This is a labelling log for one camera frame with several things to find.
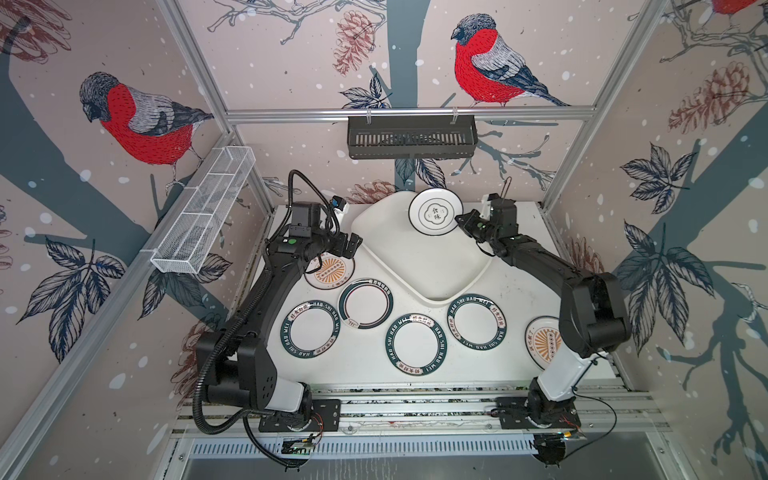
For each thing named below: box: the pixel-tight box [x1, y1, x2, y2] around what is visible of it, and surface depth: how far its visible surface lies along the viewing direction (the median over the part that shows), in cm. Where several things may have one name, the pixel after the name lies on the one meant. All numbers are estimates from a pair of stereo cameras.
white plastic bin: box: [351, 191, 495, 306], surface depth 98 cm
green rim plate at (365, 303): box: [338, 277, 394, 330], surface depth 96 cm
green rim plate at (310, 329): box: [280, 300, 341, 359], surface depth 90 cm
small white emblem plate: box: [408, 188, 464, 236], surface depth 97 cm
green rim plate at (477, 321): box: [447, 294, 508, 351], surface depth 92 cm
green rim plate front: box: [384, 313, 448, 377], surface depth 86 cm
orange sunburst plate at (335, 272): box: [304, 252, 355, 290], surface depth 102 cm
